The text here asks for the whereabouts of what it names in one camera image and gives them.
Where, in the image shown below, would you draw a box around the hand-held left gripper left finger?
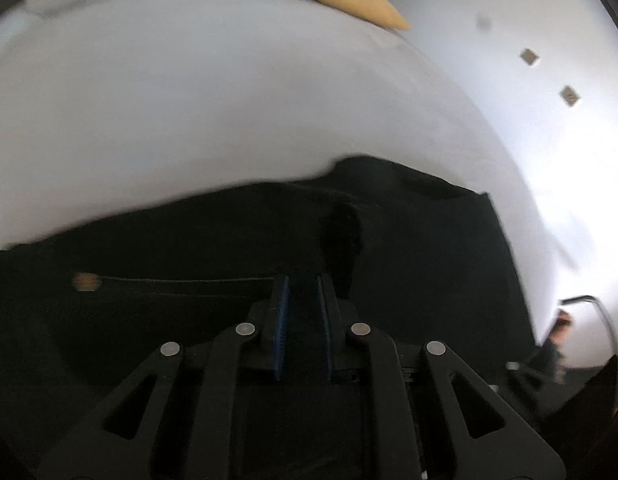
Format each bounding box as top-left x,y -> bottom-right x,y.
36,274 -> 291,480

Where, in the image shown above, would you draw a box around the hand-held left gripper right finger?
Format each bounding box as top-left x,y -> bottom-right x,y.
316,274 -> 566,480

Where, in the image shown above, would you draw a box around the black pants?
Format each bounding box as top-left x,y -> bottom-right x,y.
0,156 -> 538,480

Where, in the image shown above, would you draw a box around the bed with white sheet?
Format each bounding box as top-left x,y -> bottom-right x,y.
0,0 -> 562,343

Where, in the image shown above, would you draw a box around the brown cloth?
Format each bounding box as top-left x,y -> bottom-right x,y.
549,310 -> 576,347

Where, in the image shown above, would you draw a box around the dark metal chair frame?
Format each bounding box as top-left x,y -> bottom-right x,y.
504,294 -> 618,411

